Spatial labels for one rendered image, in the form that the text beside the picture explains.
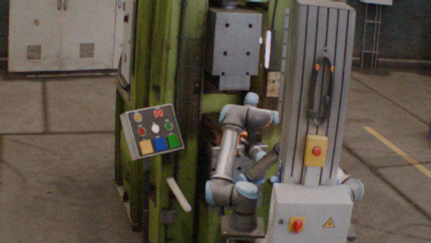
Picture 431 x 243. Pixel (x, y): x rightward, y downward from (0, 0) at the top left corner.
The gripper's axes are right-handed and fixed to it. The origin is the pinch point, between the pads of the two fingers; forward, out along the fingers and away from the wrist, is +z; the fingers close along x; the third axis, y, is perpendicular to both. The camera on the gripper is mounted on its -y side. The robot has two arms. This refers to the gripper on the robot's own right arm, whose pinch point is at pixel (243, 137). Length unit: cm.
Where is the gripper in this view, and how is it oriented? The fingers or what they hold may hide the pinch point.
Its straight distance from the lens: 408.1
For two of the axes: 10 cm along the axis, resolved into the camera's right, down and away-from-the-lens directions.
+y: -0.5, 9.6, 2.9
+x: 9.6, -0.4, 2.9
